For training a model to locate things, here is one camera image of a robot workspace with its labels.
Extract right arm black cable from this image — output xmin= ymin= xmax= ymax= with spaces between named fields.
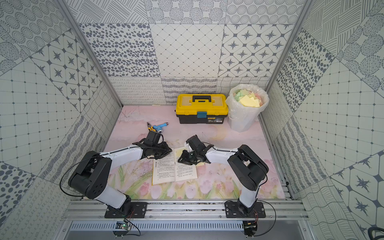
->
xmin=251 ymin=199 xmax=277 ymax=237

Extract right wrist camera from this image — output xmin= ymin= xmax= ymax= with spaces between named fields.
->
xmin=184 ymin=142 xmax=193 ymax=153

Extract yellow children's book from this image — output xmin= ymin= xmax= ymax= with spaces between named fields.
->
xmin=152 ymin=147 xmax=198 ymax=185

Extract white bin with plastic liner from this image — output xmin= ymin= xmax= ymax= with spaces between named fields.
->
xmin=226 ymin=84 xmax=270 ymax=132

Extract discarded sticky notes pile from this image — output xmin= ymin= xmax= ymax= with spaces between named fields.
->
xmin=233 ymin=89 xmax=264 ymax=108

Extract blue plastic tool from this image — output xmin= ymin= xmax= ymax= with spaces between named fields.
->
xmin=152 ymin=123 xmax=169 ymax=133

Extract yellow handled pliers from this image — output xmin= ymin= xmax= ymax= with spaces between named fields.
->
xmin=147 ymin=122 xmax=157 ymax=132

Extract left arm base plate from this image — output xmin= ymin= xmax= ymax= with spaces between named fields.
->
xmin=104 ymin=202 xmax=148 ymax=219

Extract aluminium mounting rail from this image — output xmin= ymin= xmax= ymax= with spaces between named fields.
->
xmin=63 ymin=200 xmax=309 ymax=221

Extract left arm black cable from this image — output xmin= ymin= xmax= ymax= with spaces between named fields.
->
xmin=59 ymin=155 xmax=103 ymax=198

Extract left green circuit board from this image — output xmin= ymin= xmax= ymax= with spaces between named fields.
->
xmin=113 ymin=222 xmax=132 ymax=237

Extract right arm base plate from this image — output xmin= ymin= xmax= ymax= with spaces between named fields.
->
xmin=224 ymin=201 xmax=266 ymax=218

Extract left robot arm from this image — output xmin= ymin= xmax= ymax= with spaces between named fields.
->
xmin=68 ymin=131 xmax=172 ymax=215

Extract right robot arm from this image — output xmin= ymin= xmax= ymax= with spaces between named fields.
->
xmin=178 ymin=135 xmax=269 ymax=209

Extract yellow black toolbox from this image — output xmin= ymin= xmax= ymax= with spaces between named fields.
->
xmin=176 ymin=94 xmax=229 ymax=124

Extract right black controller box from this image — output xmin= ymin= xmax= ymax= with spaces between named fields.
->
xmin=243 ymin=221 xmax=258 ymax=238

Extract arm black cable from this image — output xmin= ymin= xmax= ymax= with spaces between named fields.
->
xmin=251 ymin=199 xmax=277 ymax=237
xmin=59 ymin=155 xmax=103 ymax=198

